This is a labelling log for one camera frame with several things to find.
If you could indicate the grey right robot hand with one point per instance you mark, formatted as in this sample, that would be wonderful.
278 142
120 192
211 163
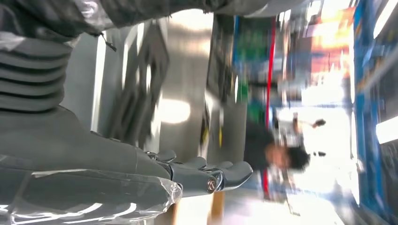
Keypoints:
77 161

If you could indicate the stainless steel workbench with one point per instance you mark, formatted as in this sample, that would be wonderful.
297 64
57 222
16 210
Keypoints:
186 68

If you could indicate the person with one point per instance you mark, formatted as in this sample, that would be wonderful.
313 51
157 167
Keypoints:
258 146

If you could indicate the red barrier belt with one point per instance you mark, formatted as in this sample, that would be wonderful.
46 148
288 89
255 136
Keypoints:
270 77

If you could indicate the blue metal frame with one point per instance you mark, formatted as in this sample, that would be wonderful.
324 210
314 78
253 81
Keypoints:
363 108

